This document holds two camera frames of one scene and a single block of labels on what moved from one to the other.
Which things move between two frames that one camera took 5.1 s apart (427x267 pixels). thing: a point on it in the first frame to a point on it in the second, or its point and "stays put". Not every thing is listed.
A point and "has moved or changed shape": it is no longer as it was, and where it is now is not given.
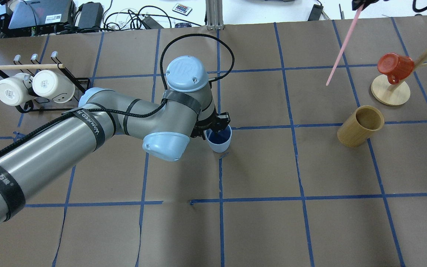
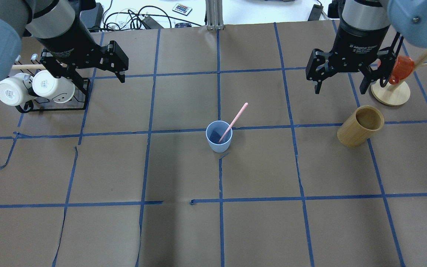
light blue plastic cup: x=219 y=142 stays put
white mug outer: x=12 y=91 stays put
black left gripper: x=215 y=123 to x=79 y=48
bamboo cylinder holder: x=359 y=126 stays put
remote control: x=182 y=9 stays put
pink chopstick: x=361 y=10 has moved or changed shape
